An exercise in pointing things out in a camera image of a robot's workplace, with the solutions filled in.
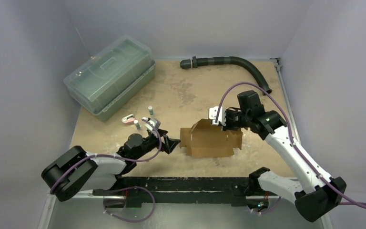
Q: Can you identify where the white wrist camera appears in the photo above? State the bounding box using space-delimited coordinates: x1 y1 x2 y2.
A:
208 106 226 126
142 117 161 129

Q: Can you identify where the brown cardboard box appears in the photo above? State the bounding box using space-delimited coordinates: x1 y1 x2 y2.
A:
180 119 243 158

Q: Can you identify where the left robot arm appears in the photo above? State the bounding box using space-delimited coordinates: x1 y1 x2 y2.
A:
41 129 180 202

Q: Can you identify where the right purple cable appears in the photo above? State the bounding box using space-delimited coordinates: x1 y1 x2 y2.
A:
214 81 366 217

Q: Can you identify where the black corrugated hose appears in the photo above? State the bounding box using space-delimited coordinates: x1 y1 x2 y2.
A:
180 56 273 95

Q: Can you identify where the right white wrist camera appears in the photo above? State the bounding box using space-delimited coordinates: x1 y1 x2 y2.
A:
208 106 226 126

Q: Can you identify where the pink white small tool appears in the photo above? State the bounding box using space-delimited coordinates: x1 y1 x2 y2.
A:
122 114 135 125

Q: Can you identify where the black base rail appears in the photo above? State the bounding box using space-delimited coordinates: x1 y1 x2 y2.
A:
92 177 275 211

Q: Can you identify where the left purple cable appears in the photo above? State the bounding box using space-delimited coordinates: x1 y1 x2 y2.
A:
50 118 163 223

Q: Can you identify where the small green white vial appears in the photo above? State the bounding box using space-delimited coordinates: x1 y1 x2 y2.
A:
133 120 141 130

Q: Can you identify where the clear plastic storage box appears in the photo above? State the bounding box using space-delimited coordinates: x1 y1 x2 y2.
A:
63 35 155 122

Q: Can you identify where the aluminium frame profile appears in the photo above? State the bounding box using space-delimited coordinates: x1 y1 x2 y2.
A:
39 190 333 229

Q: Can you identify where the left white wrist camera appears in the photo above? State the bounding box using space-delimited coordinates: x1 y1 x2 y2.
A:
142 117 161 129

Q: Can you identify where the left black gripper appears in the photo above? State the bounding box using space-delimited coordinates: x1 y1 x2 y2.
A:
133 128 179 160

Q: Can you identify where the purple cable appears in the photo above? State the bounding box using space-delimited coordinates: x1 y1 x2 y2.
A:
50 118 163 223
214 81 366 217

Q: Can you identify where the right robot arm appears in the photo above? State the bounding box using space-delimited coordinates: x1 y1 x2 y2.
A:
209 90 346 222

